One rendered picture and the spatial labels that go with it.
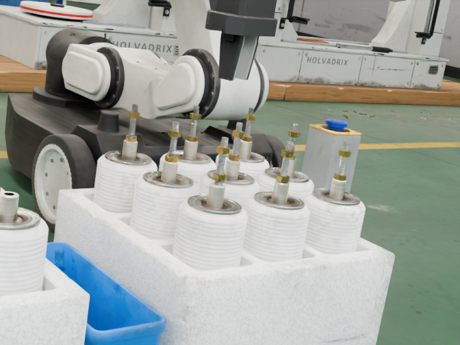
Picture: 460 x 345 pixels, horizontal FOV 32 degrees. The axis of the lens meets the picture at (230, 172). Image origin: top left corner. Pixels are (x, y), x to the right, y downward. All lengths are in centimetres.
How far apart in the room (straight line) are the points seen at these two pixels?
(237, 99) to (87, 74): 44
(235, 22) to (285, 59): 300
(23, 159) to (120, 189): 69
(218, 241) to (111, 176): 26
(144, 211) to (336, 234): 29
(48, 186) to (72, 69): 38
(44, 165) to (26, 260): 79
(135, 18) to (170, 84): 202
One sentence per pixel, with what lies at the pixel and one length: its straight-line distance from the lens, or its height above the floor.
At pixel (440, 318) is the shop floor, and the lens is 158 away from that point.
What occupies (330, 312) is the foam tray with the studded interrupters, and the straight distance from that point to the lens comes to 122.
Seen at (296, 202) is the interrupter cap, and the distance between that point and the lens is 117.
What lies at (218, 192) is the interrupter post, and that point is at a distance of 108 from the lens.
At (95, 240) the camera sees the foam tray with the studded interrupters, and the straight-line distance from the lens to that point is 123.
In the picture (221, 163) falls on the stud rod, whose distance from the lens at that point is 108.
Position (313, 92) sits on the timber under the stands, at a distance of 407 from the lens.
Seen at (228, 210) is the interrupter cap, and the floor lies 25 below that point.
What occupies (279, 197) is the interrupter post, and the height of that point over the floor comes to 26.
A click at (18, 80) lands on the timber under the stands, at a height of 5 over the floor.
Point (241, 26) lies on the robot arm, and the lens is 101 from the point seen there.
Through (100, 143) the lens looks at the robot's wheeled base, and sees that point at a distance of 161.
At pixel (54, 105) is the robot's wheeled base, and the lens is 208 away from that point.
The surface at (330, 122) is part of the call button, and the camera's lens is 148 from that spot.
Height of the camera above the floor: 56
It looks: 14 degrees down
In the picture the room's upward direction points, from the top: 9 degrees clockwise
